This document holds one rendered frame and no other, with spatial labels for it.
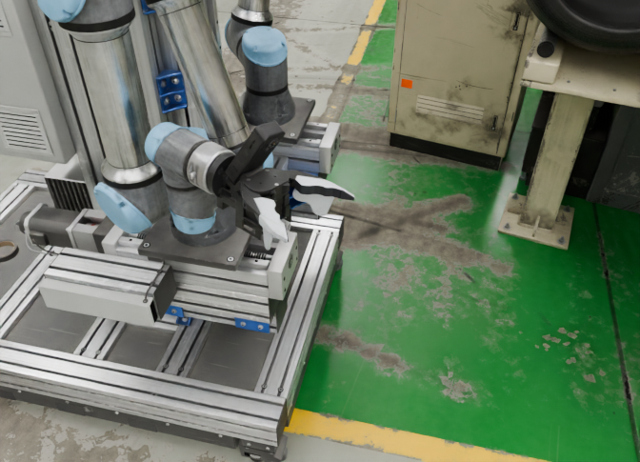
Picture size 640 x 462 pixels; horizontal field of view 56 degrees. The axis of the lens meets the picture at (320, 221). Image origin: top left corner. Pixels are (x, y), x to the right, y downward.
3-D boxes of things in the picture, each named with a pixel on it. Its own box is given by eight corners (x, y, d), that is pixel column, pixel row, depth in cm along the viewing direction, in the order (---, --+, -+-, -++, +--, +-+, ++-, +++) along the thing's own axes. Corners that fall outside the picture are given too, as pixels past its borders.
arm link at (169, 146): (181, 152, 106) (173, 110, 101) (225, 175, 101) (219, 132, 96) (146, 172, 102) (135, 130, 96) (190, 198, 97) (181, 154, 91)
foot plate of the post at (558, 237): (509, 194, 259) (510, 187, 257) (573, 210, 251) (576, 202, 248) (497, 231, 240) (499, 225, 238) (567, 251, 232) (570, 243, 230)
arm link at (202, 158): (222, 135, 96) (182, 151, 91) (242, 145, 94) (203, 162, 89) (222, 175, 100) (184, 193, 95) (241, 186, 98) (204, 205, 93)
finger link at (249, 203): (282, 223, 83) (270, 190, 89) (282, 211, 82) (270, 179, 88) (248, 226, 81) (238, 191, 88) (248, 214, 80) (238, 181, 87)
